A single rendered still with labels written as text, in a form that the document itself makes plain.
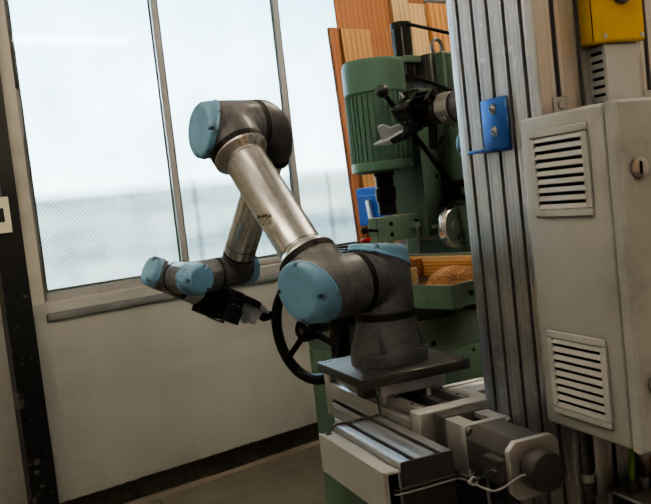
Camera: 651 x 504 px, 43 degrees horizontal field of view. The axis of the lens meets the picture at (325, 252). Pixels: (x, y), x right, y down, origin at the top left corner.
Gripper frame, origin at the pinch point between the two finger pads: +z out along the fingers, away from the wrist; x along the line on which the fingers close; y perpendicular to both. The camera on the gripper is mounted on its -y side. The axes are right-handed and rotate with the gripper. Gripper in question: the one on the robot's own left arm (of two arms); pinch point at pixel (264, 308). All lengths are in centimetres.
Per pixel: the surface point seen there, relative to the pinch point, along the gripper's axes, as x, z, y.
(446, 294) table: 40.7, 21.8, -13.4
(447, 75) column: 16, 25, -80
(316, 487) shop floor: -79, 103, 45
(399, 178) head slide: 5, 28, -50
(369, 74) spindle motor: 12, 1, -68
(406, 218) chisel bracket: 10.5, 29.9, -37.7
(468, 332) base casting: 30, 45, -10
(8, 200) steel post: -123, -36, -21
